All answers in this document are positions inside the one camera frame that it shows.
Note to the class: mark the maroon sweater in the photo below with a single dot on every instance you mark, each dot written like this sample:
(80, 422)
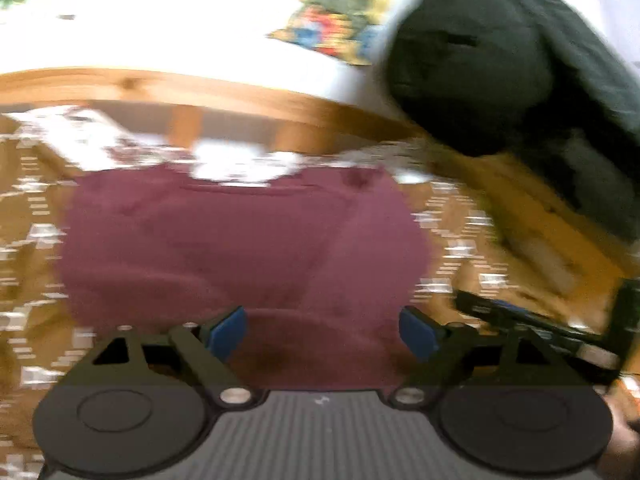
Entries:
(225, 260)

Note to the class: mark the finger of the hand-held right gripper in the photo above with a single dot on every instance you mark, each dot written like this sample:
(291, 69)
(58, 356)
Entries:
(492, 307)

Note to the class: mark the white floral pillow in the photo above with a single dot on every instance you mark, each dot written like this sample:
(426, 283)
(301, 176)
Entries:
(100, 135)
(380, 160)

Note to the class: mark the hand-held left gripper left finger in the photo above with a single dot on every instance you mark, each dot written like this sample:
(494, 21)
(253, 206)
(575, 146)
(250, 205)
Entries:
(227, 334)

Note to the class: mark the wooden bed frame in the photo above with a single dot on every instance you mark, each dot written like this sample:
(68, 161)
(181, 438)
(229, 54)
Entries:
(150, 85)

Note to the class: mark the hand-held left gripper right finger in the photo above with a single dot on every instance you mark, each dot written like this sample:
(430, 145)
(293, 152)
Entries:
(419, 336)

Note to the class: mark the colourful floral cloth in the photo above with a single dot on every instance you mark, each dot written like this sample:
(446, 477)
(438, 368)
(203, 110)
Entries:
(330, 25)

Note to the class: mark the dark green jacket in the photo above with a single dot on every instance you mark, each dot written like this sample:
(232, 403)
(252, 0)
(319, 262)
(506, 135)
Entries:
(475, 60)

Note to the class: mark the brown patterned blanket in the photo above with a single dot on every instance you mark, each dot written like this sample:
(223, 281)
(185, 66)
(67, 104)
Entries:
(30, 270)

